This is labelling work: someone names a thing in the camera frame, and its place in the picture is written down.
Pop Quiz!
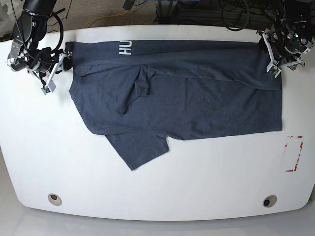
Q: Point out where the left table cable grommet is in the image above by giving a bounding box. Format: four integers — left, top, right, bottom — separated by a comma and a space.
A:
48, 194, 62, 206

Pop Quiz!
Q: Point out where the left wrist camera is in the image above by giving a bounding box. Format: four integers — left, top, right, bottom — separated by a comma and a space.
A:
267, 64, 282, 78

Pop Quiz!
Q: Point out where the right table cable grommet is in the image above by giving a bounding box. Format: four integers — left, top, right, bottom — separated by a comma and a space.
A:
262, 195, 278, 208

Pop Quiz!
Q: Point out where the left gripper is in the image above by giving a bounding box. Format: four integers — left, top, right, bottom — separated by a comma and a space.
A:
256, 21, 315, 71

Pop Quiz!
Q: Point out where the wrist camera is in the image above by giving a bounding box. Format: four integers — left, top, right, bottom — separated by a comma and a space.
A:
267, 64, 282, 78
41, 81, 56, 95

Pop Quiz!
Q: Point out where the red tape rectangle marking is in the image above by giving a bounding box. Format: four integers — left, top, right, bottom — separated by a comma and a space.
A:
282, 136, 304, 173

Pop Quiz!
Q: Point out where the dark blue T-shirt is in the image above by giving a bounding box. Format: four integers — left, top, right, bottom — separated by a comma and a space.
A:
65, 40, 283, 170

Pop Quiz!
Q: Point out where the table cable grommet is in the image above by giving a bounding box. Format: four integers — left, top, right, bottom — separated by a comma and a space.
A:
262, 195, 278, 208
48, 194, 62, 206

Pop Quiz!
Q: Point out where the yellow cable on floor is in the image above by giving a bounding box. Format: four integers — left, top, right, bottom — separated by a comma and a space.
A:
85, 8, 138, 29

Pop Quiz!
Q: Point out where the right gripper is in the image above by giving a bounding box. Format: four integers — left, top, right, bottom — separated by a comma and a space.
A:
7, 40, 72, 86

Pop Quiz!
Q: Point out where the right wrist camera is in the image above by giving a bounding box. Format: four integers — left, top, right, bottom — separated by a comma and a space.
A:
41, 81, 56, 95

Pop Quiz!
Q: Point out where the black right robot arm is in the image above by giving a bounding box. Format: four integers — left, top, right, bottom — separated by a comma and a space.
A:
7, 0, 72, 94

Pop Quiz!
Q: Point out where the black tripod on floor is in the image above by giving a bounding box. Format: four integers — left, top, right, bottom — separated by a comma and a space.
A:
48, 8, 65, 20

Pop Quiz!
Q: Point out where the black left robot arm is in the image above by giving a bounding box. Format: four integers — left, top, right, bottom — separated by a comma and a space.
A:
256, 0, 315, 77

